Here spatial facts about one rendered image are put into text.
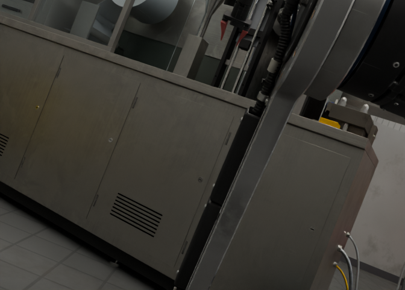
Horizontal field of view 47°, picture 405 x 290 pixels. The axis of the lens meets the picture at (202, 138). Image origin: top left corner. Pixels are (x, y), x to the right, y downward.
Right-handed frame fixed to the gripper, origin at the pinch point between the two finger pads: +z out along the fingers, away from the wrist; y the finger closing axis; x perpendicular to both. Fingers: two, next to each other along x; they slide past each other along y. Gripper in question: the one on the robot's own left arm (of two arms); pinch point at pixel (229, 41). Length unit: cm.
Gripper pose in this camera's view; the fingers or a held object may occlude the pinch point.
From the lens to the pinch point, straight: 173.8
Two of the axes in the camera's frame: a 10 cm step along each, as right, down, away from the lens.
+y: -9.3, -3.7, 0.3
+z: -3.1, 8.2, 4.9
